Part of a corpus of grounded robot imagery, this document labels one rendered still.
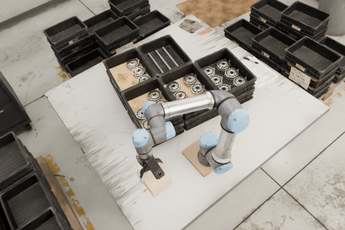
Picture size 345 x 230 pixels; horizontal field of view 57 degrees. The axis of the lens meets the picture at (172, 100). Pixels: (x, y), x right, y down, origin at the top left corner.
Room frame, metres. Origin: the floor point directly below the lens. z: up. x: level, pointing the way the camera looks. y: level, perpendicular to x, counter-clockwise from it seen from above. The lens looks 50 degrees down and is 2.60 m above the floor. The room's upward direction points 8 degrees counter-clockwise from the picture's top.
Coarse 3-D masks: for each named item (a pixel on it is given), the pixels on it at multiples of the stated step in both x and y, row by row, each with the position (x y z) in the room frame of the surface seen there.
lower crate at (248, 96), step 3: (252, 90) 1.49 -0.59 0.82; (246, 93) 1.47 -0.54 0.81; (249, 93) 1.48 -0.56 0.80; (252, 93) 1.51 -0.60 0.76; (240, 96) 1.45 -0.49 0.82; (243, 96) 1.46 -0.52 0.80; (246, 96) 1.49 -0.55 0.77; (249, 96) 1.49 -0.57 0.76; (252, 96) 1.52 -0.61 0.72; (237, 99) 1.44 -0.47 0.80; (240, 99) 1.47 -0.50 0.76; (243, 99) 1.48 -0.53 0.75; (246, 99) 1.48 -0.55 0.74; (249, 99) 1.50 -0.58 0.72; (240, 102) 1.47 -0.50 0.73; (243, 102) 1.48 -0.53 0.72
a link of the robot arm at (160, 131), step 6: (150, 120) 0.89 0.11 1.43; (156, 120) 0.87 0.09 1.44; (162, 120) 0.88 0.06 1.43; (150, 126) 0.86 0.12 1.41; (156, 126) 0.84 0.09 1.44; (162, 126) 0.84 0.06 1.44; (168, 126) 0.83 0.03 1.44; (150, 132) 0.81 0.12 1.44; (156, 132) 0.81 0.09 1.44; (162, 132) 0.81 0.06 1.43; (168, 132) 0.81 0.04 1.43; (174, 132) 0.81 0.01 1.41; (156, 138) 0.79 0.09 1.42; (162, 138) 0.79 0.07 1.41; (168, 138) 0.80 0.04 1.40
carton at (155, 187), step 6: (138, 168) 0.81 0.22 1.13; (162, 168) 0.80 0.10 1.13; (150, 174) 0.77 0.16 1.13; (168, 174) 0.76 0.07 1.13; (144, 180) 0.74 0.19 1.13; (150, 180) 0.74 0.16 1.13; (156, 180) 0.73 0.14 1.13; (162, 180) 0.73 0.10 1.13; (168, 180) 0.73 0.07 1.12; (150, 186) 0.71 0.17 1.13; (156, 186) 0.70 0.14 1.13; (162, 186) 0.71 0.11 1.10; (168, 186) 0.73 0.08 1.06; (150, 192) 0.70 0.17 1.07; (156, 192) 0.69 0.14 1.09
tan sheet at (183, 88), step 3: (180, 78) 1.70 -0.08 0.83; (174, 81) 1.68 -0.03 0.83; (177, 81) 1.67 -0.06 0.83; (180, 81) 1.67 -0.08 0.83; (198, 81) 1.65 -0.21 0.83; (180, 84) 1.64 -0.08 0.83; (183, 84) 1.63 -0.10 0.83; (183, 87) 1.60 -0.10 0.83; (186, 87) 1.60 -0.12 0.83; (189, 87) 1.59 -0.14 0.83; (180, 90) 1.58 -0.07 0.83; (183, 90) 1.57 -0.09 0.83; (186, 90) 1.57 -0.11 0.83; (189, 90) 1.56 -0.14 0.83; (189, 93) 1.53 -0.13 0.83; (189, 96) 1.51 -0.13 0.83; (192, 96) 1.51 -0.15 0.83
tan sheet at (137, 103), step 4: (148, 92) 1.60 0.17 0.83; (140, 96) 1.57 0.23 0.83; (144, 96) 1.57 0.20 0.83; (132, 100) 1.54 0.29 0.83; (136, 100) 1.54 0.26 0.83; (140, 100) 1.53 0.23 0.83; (144, 100) 1.53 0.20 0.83; (132, 104) 1.51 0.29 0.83; (136, 104) 1.50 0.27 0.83; (140, 104) 1.50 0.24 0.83; (132, 108) 1.47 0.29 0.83; (136, 108) 1.46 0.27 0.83
